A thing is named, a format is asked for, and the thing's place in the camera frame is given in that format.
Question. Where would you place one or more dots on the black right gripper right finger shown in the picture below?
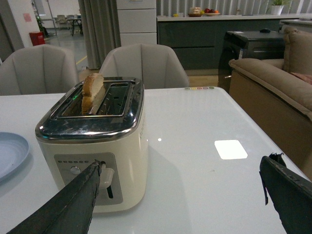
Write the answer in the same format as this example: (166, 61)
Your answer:
(290, 193)

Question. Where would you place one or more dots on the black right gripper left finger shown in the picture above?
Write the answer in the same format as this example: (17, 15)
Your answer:
(70, 210)

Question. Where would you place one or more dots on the light blue round plate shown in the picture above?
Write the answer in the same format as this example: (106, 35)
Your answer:
(14, 150)

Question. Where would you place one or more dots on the cream and chrome toaster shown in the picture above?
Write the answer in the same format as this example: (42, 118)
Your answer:
(113, 132)

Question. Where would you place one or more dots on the slice of brown bread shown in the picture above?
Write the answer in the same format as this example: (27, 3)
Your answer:
(93, 89)

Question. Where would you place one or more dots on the beige sofa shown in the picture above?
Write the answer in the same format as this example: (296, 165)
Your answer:
(277, 95)

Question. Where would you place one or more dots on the coloured dot sticker strip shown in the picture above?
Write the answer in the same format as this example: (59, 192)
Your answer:
(199, 88)

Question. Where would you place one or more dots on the left grey upholstered chair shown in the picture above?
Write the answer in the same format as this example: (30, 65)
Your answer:
(41, 69)

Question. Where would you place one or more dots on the grey upholstered chair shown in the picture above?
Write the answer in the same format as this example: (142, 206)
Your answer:
(41, 69)
(156, 65)

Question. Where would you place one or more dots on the dark grey side cabinet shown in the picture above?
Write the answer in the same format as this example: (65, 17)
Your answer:
(247, 44)

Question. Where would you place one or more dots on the black computer mouse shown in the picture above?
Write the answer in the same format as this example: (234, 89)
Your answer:
(265, 30)

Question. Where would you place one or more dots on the right grey upholstered chair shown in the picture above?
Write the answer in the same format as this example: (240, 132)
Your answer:
(156, 65)

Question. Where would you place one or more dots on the red bin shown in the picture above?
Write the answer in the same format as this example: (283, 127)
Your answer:
(37, 38)

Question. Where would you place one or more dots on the dark grey kitchen counter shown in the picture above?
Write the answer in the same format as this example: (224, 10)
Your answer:
(198, 41)

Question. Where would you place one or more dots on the white pot plant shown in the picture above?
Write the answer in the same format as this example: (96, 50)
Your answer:
(275, 7)

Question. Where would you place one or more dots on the grey curtain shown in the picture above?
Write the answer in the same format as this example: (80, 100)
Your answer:
(100, 29)

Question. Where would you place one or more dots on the fruit bowl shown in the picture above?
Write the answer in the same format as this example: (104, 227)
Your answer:
(211, 12)

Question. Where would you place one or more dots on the white cabinet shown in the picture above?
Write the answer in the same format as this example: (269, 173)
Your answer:
(137, 21)

